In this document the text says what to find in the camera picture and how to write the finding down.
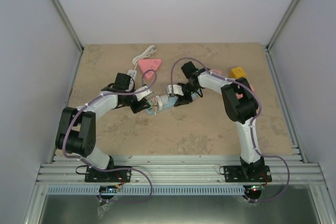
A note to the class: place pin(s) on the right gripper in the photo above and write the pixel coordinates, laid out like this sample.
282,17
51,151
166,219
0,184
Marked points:
182,100

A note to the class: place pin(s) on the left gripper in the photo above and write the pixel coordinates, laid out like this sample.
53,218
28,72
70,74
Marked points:
139,107

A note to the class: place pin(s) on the green plug adapter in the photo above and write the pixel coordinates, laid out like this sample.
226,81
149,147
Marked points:
153,104

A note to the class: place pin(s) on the pink cube socket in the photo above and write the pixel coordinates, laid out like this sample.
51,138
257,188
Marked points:
217,72

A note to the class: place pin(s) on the light blue power strip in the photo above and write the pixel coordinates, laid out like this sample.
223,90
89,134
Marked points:
163,108

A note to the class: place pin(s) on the white power strip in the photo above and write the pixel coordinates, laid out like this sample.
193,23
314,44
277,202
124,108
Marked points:
132,73

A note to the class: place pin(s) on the white charger with ribbon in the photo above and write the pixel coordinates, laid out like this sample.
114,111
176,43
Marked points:
162,100

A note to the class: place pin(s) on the pink socket base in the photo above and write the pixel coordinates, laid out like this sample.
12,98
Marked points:
146,64

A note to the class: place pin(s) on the yellow cube socket adapter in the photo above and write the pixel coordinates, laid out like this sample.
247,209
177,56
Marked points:
237,72

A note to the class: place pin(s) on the light pink plug adapter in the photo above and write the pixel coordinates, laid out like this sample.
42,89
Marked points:
252,88

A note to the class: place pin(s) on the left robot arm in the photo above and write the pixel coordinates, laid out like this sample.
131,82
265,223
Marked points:
77,130

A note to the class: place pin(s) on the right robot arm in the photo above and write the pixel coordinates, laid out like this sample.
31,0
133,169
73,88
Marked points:
240,104

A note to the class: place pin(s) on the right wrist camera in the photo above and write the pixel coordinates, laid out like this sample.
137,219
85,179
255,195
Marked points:
174,89

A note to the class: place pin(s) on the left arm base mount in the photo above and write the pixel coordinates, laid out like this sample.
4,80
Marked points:
120,176

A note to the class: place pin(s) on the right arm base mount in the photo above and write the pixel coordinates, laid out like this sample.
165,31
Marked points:
234,174

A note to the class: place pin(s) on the light blue cable duct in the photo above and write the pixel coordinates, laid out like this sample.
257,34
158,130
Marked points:
145,190

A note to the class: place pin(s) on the aluminium rail frame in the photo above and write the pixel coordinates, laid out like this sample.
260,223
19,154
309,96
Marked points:
182,170

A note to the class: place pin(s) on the left aluminium corner post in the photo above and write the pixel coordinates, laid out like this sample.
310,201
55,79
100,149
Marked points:
62,14

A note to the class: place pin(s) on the aluminium corner post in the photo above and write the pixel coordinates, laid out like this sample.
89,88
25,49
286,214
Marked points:
62,14
291,8

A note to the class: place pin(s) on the right aluminium corner post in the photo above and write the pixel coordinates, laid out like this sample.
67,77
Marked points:
291,8

